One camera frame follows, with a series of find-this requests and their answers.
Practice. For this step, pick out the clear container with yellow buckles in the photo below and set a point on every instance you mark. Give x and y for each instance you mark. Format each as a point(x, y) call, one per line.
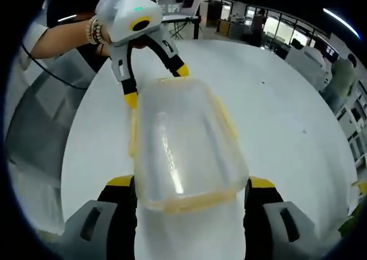
point(186, 145)

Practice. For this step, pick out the white shirt sleeve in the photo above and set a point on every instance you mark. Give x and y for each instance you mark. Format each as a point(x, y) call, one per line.
point(31, 39)

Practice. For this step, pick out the black laptop stand table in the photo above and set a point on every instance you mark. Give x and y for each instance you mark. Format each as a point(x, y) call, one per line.
point(183, 21)

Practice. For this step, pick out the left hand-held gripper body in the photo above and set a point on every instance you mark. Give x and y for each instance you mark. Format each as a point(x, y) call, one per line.
point(126, 16)

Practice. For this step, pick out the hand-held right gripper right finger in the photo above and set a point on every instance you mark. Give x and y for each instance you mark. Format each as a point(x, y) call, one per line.
point(286, 228)

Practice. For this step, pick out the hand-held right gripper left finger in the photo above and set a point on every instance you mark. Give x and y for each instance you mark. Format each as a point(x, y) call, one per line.
point(86, 228)

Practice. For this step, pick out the white office chair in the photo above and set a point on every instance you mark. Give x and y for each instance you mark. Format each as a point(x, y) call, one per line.
point(306, 65)

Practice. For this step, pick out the storage shelves with boxes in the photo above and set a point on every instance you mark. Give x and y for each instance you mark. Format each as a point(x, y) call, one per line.
point(354, 125)

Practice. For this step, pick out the ceiling light strip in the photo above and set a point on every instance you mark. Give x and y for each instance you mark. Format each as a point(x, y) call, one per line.
point(341, 22)

